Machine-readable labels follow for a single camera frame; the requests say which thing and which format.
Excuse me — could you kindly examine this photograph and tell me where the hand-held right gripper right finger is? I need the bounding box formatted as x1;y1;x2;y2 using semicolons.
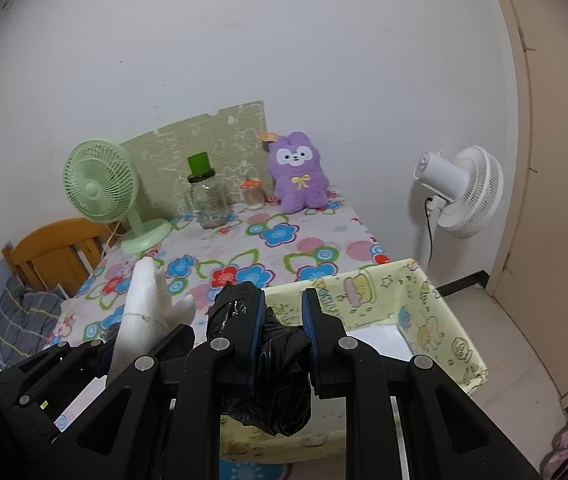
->
300;287;545;480

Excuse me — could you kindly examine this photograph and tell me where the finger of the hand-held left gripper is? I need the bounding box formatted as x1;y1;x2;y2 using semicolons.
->
136;323;195;362
29;338;111;386

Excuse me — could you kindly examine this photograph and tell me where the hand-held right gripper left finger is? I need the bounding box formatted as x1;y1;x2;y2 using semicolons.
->
46;290;267;480

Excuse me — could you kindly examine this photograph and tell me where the black plastic bag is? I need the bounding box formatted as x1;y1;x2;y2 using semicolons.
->
204;282;315;437

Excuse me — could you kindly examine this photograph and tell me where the yellow cartoon print storage box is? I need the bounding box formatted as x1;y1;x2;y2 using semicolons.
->
219;258;490;463

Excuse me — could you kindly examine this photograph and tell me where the grey plaid bedding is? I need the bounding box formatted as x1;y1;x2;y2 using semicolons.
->
0;275;67;376

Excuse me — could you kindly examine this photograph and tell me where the floral tablecloth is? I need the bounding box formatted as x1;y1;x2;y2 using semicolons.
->
44;186;393;480

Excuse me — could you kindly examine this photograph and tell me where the wooden bed headboard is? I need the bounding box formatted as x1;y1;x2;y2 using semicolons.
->
1;217;127;301

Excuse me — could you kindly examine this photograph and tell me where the toothpick jar with orange lid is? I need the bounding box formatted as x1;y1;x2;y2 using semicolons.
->
240;178;265;210

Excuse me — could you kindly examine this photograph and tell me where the purple plush rabbit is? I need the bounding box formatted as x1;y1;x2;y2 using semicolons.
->
267;131;330;214

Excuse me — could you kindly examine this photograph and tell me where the green desk fan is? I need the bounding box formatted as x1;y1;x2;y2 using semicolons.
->
62;140;173;256

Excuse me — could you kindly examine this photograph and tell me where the green plastic cup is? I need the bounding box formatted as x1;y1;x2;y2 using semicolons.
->
187;151;211;177

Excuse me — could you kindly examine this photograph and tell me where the white standing fan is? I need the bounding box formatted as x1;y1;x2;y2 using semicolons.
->
410;146;505;271

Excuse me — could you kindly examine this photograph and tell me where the pink patterned cloth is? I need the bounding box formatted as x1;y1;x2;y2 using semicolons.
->
539;410;568;480

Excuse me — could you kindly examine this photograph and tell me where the beige door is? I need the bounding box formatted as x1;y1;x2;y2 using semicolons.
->
481;0;568;408

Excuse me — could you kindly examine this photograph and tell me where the pale fan cable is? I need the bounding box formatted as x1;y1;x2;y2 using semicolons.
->
100;220;130;261

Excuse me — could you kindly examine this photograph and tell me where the glass jar with handle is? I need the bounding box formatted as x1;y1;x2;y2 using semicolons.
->
183;174;230;230

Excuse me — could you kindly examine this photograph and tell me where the black fan cable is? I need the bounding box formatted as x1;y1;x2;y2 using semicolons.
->
424;199;439;267

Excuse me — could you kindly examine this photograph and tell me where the green patterned wall panel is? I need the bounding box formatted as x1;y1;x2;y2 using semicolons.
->
120;101;270;221

